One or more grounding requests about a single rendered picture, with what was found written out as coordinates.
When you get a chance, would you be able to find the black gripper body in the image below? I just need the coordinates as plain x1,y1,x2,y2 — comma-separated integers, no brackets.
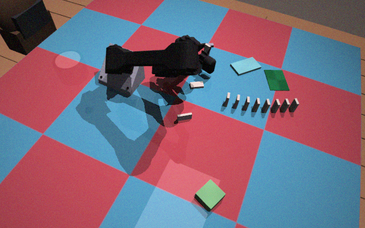
175,37,216,74

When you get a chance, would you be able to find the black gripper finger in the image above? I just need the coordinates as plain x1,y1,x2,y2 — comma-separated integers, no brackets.
202,47,211,56
198,43,205,52

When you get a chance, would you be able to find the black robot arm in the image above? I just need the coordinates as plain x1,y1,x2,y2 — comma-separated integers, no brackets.
105,35,201,77

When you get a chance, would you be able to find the green square block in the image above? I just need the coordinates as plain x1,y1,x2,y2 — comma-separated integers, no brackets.
195,179,226,212

